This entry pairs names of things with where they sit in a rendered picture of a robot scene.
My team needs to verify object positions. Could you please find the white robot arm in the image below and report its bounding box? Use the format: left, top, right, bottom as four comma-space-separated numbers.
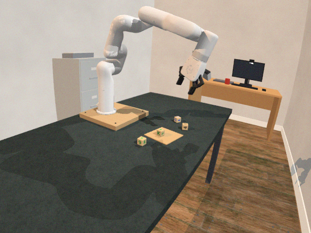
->
96, 6, 218, 115

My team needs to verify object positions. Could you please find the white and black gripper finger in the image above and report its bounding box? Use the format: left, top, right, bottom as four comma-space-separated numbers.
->
188, 75, 204, 95
176, 66, 185, 85

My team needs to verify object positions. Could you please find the tan square mat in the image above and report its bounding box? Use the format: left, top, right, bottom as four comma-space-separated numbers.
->
145, 127, 183, 145

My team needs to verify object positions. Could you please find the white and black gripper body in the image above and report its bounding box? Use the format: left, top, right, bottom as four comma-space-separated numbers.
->
181, 55, 207, 82

